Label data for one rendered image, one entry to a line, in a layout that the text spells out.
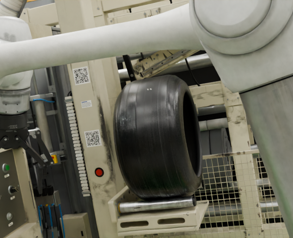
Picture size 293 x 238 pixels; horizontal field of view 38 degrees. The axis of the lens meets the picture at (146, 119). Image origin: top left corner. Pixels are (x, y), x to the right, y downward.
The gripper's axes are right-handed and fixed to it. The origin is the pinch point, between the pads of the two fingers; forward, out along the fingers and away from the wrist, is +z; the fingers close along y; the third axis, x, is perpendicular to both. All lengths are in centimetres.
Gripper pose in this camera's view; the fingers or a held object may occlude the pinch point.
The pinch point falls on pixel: (11, 190)
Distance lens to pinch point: 112.2
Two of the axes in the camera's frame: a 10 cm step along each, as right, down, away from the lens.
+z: -0.7, 9.6, 2.8
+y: 9.3, -0.4, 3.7
